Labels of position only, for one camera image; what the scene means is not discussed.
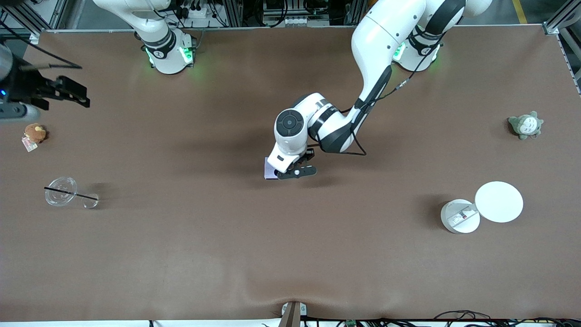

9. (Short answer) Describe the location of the black drinking straw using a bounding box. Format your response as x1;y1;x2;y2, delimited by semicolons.
44;187;99;201

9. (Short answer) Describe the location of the camera stand with bracket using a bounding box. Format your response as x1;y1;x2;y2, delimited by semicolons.
278;301;307;327

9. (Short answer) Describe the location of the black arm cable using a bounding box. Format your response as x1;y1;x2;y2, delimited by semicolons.
0;20;83;70
315;27;427;157

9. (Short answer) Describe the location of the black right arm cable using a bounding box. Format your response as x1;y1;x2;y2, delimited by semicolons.
0;20;83;70

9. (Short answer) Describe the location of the clear plastic cup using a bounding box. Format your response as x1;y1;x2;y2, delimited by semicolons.
44;177;99;209

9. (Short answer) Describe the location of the white power strip with plugs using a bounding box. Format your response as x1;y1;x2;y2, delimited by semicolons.
175;0;218;20

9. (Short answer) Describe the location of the white round lid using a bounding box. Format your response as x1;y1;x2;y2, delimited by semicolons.
475;181;524;223

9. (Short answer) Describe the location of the black equipment rack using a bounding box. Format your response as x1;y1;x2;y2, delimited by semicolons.
218;0;359;27

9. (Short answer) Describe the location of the grey totoro plush toy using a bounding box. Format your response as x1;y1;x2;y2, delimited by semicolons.
507;111;544;140

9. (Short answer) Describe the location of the brown plush toy with tag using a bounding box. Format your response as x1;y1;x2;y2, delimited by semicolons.
22;123;47;153

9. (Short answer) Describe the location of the white round container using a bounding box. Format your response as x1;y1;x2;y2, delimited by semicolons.
440;199;481;234

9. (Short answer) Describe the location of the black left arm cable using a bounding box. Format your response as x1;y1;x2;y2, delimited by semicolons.
315;27;427;157

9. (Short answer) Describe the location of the aluminium table frame rail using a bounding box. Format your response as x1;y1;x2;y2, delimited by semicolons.
542;0;581;96
0;0;69;46

